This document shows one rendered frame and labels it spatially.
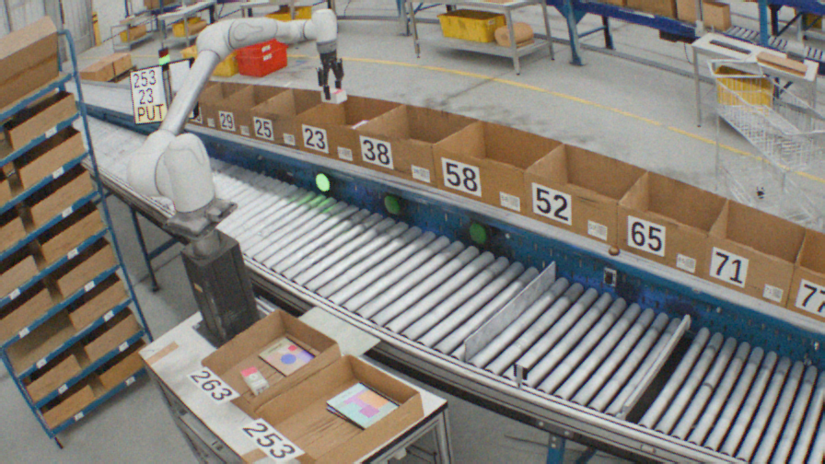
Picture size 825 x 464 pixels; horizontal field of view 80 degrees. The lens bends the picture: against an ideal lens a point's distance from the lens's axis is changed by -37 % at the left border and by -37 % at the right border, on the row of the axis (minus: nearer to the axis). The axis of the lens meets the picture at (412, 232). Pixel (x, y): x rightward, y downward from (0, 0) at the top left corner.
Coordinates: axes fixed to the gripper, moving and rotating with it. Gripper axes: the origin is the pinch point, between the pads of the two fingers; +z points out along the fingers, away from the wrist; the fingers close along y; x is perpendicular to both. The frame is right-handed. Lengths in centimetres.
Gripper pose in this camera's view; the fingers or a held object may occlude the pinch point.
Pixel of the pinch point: (332, 90)
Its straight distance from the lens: 306.2
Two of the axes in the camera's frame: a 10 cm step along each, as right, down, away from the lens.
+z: 1.3, 8.5, 5.0
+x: -7.3, -2.6, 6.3
